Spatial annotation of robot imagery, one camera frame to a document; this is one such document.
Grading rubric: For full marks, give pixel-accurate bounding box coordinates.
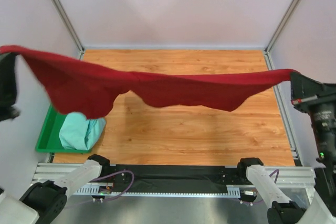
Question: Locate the dark red t-shirt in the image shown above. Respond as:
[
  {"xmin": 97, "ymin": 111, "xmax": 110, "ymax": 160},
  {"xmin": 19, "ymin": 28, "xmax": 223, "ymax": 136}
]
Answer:
[{"xmin": 1, "ymin": 45, "xmax": 292, "ymax": 119}]

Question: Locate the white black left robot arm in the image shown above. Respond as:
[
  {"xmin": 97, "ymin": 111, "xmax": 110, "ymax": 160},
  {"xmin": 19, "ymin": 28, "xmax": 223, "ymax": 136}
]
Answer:
[{"xmin": 1, "ymin": 52, "xmax": 110, "ymax": 223}]

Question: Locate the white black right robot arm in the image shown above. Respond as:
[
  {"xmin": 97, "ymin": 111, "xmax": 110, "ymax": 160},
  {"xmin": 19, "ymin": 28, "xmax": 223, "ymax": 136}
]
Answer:
[{"xmin": 236, "ymin": 72, "xmax": 335, "ymax": 223}]

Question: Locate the green plastic tray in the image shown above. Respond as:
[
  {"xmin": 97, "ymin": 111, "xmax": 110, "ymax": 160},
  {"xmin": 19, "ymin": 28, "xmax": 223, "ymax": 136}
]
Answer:
[{"xmin": 35, "ymin": 105, "xmax": 91, "ymax": 153}]

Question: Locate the light teal t-shirt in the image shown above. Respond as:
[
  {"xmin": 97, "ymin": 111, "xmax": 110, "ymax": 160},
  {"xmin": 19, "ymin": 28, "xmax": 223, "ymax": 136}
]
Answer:
[{"xmin": 59, "ymin": 112, "xmax": 106, "ymax": 151}]

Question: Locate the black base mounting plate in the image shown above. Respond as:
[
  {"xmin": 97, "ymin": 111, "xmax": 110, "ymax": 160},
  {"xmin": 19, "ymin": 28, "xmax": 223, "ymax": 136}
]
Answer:
[{"xmin": 89, "ymin": 164, "xmax": 253, "ymax": 194}]

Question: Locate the right aluminium corner post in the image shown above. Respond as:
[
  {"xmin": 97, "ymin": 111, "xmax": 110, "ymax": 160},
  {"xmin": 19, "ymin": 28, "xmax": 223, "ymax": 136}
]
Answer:
[{"xmin": 264, "ymin": 0, "xmax": 301, "ymax": 54}]

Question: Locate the aluminium corner post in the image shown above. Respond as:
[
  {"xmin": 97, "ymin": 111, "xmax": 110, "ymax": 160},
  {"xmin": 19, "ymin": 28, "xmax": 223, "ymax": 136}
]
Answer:
[
  {"xmin": 51, "ymin": 0, "xmax": 85, "ymax": 58},
  {"xmin": 264, "ymin": 0, "xmax": 301, "ymax": 54}
]

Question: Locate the aluminium frame rail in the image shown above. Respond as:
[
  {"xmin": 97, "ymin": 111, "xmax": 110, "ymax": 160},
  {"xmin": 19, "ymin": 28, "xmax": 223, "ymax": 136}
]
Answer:
[{"xmin": 31, "ymin": 163, "xmax": 82, "ymax": 184}]

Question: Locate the left aluminium corner post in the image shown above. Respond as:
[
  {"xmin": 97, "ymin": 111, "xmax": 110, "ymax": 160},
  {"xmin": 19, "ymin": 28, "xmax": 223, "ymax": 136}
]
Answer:
[{"xmin": 51, "ymin": 0, "xmax": 85, "ymax": 58}]

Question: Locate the slotted white cable duct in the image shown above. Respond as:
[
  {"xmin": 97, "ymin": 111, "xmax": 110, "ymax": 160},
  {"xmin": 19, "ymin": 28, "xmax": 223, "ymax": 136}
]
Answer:
[{"xmin": 75, "ymin": 186, "xmax": 241, "ymax": 197}]

